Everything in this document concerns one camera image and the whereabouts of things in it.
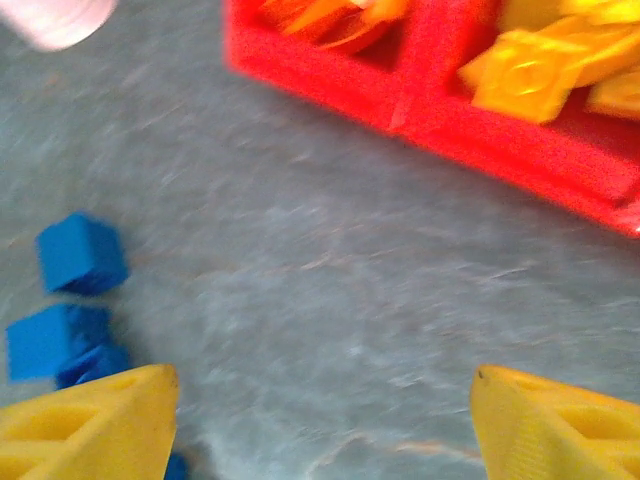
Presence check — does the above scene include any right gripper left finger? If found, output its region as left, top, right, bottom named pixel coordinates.
left=0, top=363, right=180, bottom=480

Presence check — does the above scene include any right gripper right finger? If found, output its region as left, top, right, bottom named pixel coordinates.
left=468, top=363, right=640, bottom=480

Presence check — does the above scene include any yellow lego brick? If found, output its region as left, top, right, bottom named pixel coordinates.
left=457, top=29, right=589, bottom=124
left=499, top=0, right=640, bottom=66
left=584, top=69, right=640, bottom=121

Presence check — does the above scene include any orange curved lego piece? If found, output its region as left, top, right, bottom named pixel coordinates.
left=319, top=0, right=409, bottom=56

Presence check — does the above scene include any long orange lego plate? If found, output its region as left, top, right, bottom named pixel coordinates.
left=259, top=0, right=371, bottom=39

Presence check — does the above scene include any blue lego brick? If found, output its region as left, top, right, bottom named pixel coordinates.
left=54, top=344, right=134, bottom=391
left=164, top=452, right=190, bottom=480
left=4, top=302, right=111, bottom=384
left=34, top=210, right=130, bottom=296

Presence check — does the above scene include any red plastic bin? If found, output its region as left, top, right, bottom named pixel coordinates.
left=394, top=0, right=640, bottom=239
left=222, top=0, right=451, bottom=136

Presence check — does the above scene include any pink pencil cup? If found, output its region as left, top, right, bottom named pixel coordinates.
left=0, top=0, right=117, bottom=52

